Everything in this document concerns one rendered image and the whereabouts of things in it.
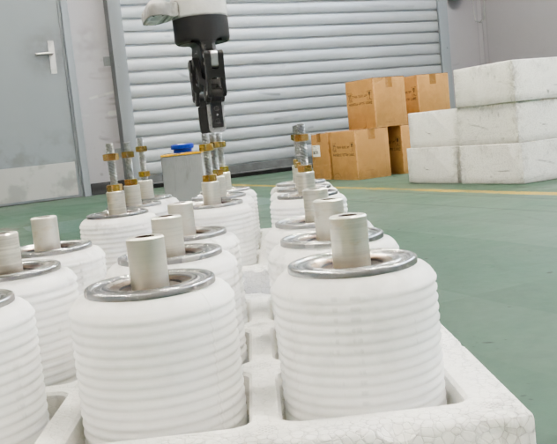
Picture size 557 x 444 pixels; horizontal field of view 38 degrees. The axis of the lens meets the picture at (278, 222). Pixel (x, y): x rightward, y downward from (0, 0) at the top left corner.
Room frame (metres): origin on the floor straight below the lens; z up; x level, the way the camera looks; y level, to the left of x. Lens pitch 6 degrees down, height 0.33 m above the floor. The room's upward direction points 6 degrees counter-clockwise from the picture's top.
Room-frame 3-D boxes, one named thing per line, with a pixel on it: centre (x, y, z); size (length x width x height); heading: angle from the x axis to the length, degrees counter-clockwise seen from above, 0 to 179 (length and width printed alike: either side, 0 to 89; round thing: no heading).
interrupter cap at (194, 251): (0.58, 0.08, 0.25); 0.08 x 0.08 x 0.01
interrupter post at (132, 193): (1.12, 0.20, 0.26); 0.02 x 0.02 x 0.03
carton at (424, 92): (5.28, -0.99, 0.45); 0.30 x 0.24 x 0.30; 24
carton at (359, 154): (5.03, -0.55, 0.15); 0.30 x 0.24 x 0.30; 25
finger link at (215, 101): (1.07, 0.06, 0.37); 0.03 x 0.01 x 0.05; 15
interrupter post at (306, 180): (1.00, -0.04, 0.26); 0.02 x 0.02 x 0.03
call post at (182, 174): (1.41, 0.15, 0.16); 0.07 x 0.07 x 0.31; 0
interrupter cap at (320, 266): (0.47, -0.04, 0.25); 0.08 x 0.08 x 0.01
